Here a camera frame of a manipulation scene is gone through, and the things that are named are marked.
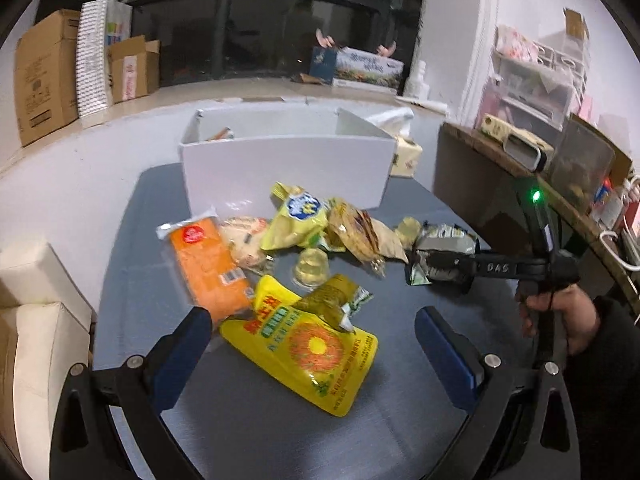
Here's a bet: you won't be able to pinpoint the white patterned paper bag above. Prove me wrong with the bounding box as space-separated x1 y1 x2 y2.
75 0 134 119

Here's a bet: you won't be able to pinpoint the person's right forearm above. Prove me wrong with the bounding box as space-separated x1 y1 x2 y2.
562 295 640 480

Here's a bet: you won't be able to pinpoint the small open cardboard box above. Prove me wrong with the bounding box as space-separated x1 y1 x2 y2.
107 34 161 104

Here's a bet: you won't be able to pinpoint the person's right hand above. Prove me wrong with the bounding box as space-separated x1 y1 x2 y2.
518 285 602 357

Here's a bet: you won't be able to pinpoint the clear jelly cup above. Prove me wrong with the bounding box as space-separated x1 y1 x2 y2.
292 248 334 289
395 216 424 249

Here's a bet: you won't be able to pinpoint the clear drawer organizer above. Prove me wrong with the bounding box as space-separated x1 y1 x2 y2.
479 24 589 132

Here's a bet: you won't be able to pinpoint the white bottle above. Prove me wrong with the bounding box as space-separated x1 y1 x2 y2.
406 59 431 101

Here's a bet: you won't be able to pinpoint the yellow tissue pack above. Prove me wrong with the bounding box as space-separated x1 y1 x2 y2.
389 134 424 179

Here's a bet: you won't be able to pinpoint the olive green snack packet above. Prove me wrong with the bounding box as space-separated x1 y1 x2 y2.
294 273 374 334

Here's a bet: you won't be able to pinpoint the clear plastic container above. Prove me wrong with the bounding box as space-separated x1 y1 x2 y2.
549 114 617 212

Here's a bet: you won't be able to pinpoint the yellow white appliance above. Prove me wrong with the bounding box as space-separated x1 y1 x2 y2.
479 113 556 172

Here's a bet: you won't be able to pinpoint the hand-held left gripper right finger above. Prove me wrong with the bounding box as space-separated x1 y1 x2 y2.
415 306 584 480

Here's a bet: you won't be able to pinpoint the white cable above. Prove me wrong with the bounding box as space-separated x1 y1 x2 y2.
599 230 640 273

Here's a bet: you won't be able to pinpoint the printed tissue box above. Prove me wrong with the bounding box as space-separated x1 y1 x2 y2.
309 45 405 94

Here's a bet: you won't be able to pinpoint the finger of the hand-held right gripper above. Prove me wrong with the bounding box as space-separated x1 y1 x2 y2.
425 251 522 295

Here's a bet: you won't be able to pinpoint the brown yellow snack packet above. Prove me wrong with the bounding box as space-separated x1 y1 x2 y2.
327 199 410 277

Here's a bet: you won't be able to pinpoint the silver green snack packet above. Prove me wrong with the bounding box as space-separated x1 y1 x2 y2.
409 222 480 287

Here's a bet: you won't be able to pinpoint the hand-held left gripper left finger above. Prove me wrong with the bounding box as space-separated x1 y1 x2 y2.
49 306 216 480

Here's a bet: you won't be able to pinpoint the yellow packet with blue label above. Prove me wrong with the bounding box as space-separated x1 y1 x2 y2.
260 182 337 252

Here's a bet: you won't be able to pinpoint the large cardboard box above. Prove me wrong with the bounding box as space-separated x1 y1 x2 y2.
13 8 81 148

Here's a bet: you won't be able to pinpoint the white storage box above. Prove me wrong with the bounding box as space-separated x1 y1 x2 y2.
178 107 399 216

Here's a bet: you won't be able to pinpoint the beige bread packet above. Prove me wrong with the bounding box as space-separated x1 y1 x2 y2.
219 215 276 277

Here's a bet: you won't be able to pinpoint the wooden side desk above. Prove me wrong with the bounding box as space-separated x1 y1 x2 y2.
434 121 640 313

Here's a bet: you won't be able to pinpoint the white sofa cushion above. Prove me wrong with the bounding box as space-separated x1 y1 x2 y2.
0 241 97 463

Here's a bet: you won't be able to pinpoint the yellow sunflower seed bag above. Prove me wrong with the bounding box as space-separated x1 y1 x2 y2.
219 275 379 417

